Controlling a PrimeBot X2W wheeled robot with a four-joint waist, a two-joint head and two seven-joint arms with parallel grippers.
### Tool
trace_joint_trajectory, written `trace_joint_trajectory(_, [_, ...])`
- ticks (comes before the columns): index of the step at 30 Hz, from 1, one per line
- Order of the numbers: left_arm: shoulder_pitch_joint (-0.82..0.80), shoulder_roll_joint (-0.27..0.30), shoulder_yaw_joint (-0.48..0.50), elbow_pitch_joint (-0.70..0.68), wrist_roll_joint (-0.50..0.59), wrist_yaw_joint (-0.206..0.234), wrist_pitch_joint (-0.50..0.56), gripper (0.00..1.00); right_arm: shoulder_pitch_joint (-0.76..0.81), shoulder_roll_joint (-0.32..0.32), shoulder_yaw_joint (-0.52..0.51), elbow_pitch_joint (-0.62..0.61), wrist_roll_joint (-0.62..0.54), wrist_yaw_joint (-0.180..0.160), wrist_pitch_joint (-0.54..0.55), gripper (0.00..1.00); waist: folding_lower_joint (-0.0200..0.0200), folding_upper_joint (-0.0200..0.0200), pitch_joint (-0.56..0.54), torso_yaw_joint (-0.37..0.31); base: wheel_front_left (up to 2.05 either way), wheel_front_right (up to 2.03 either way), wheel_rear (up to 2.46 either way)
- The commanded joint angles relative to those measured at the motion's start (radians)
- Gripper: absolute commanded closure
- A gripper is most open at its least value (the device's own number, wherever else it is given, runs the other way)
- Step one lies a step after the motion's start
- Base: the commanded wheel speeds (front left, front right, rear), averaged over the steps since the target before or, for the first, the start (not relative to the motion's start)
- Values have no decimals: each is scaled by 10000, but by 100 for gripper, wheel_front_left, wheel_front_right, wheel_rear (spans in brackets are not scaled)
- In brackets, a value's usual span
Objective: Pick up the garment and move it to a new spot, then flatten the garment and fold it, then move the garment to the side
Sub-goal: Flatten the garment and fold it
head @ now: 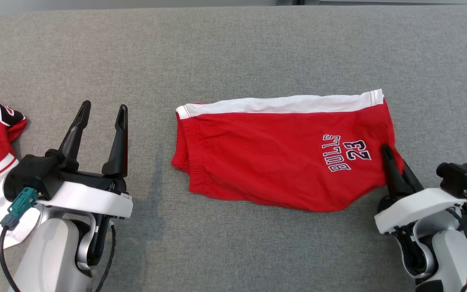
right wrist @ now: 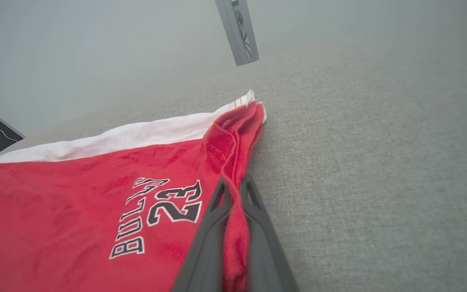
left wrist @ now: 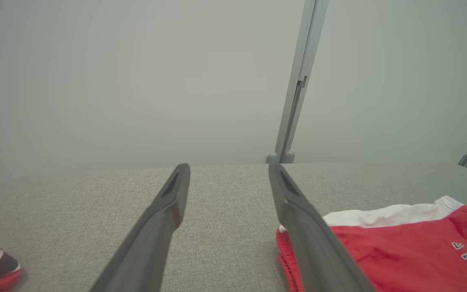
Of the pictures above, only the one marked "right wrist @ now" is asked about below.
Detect grey fabric sofa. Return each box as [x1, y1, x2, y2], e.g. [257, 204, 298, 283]
[0, 16, 467, 292]

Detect grey metal partition post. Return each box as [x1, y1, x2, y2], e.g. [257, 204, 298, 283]
[215, 0, 259, 67]

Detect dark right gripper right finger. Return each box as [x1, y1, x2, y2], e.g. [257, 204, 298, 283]
[240, 174, 300, 292]

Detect red white basketball shorts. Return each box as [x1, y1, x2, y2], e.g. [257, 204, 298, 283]
[0, 90, 267, 292]

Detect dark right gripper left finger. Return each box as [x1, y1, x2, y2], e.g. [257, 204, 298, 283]
[171, 177, 234, 292]

